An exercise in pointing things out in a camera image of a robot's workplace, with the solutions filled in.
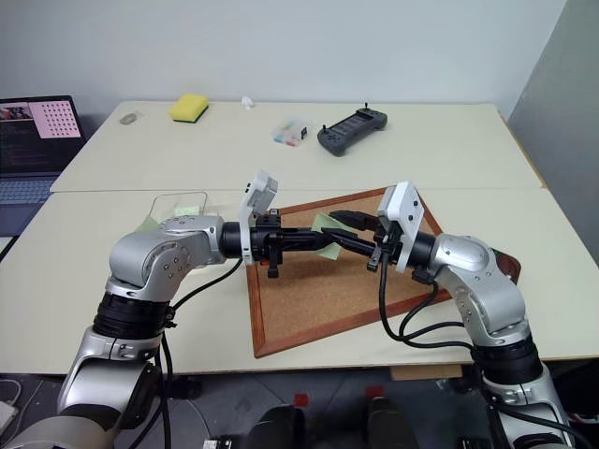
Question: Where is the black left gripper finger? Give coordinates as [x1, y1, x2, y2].
[281, 226, 336, 241]
[281, 238, 338, 252]

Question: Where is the open laptop computer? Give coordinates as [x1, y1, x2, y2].
[0, 94, 88, 236]

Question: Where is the small clear pin box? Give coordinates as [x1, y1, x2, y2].
[270, 116, 311, 148]

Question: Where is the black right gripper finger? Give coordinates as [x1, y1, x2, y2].
[329, 210, 378, 232]
[322, 228, 376, 258]

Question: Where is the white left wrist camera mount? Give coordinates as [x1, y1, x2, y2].
[239, 169, 283, 268]

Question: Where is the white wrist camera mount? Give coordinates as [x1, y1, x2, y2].
[377, 181, 425, 274]
[239, 169, 283, 268]

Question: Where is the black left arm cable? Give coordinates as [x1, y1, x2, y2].
[157, 258, 245, 449]

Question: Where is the yellow green sponge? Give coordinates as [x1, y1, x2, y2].
[168, 93, 210, 125]

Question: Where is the black table foot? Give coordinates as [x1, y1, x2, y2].
[171, 375, 205, 401]

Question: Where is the light green paper note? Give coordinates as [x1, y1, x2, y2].
[312, 211, 343, 261]

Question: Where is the reddish brown wooden tray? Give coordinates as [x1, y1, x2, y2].
[488, 247, 522, 287]

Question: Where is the brown cardboard piece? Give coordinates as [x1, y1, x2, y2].
[389, 364, 464, 382]

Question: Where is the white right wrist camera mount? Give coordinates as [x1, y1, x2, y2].
[377, 181, 425, 274]

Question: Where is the dark rounded shape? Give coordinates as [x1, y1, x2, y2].
[366, 396, 421, 449]
[249, 404, 309, 449]

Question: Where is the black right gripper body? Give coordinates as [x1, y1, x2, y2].
[366, 219, 402, 273]

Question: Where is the clear plastic container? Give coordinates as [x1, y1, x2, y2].
[152, 190, 210, 222]

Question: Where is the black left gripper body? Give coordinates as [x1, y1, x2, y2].
[249, 210, 285, 281]

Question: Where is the wood-framed cork board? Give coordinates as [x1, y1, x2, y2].
[244, 185, 453, 361]

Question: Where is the dark grey remote controller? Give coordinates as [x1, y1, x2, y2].
[316, 101, 389, 158]

